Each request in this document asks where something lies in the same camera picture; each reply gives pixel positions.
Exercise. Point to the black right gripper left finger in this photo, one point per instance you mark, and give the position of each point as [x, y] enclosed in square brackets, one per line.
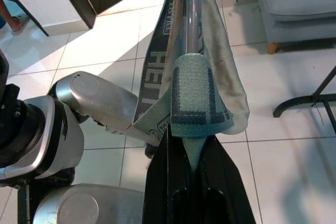
[162, 195]

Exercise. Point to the grey slipper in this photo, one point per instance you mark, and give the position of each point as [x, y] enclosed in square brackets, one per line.
[22, 23]

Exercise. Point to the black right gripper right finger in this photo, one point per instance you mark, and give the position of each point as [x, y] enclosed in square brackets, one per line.
[225, 197]

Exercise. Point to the blue round container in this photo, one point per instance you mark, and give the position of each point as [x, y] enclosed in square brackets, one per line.
[2, 22]

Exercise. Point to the olive shorts lettered waistband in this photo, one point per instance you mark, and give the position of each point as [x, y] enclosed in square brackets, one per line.
[194, 90]

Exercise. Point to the grey ottoman wooden legs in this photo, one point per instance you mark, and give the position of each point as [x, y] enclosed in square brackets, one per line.
[296, 6]

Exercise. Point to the black clothes rack frame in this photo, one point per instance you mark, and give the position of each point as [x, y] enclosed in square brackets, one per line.
[291, 102]

